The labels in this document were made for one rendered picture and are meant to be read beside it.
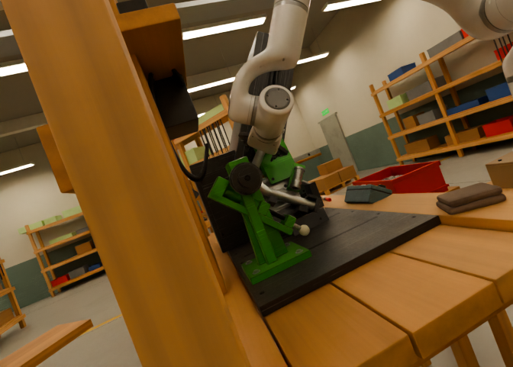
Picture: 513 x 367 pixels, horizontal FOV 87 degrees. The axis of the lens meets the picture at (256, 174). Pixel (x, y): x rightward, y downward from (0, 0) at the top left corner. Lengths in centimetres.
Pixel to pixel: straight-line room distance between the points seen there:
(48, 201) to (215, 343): 1039
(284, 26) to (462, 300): 63
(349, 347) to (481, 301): 18
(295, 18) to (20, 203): 1055
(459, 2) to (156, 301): 90
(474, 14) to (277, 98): 57
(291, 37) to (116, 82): 50
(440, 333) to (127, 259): 37
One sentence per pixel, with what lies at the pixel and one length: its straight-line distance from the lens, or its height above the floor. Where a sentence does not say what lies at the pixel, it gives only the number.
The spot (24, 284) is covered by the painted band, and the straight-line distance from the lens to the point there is 1104.
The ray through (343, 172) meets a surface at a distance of 748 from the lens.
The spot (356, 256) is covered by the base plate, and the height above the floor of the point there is 90.
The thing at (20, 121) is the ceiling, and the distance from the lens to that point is 895.
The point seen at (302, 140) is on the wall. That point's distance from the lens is 1135.
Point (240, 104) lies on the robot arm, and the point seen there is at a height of 129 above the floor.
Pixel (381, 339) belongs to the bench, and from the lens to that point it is 41.
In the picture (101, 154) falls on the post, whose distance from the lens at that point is 30.
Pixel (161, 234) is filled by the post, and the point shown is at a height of 110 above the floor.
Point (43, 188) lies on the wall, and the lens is 1071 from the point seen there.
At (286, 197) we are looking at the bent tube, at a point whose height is 101.
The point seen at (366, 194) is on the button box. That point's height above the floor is 93.
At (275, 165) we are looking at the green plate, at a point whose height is 113.
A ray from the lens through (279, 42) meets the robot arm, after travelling 72.
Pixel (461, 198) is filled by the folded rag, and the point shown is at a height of 93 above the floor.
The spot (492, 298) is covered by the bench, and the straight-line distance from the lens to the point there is 48.
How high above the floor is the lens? 112
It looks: level
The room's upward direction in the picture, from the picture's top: 21 degrees counter-clockwise
